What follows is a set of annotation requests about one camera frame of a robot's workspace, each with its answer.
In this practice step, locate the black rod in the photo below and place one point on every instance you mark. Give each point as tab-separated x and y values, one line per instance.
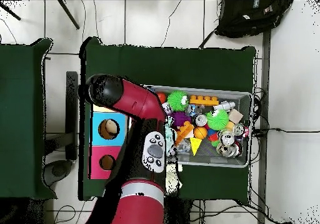
68	15
10	11

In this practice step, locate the green spiky ball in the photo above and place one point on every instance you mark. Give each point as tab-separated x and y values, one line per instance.
217	121
176	101

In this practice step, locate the purple spiky ball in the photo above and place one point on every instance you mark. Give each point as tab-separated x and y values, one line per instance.
180	119

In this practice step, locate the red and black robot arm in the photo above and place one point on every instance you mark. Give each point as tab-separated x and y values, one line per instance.
135	98

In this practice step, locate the black backpack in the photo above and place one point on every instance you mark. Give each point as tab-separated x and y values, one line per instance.
250	18

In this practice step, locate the black flat panel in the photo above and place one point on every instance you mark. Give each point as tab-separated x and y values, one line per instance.
71	124

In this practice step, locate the green cloth side table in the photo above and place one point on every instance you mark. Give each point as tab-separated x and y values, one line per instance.
20	108

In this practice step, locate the grey stand base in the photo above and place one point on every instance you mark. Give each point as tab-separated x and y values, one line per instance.
58	170

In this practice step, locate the wooden box with three holes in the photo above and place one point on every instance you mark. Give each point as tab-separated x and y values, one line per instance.
100	156

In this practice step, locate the cream knitted cloth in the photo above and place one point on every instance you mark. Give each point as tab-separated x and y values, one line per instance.
172	179

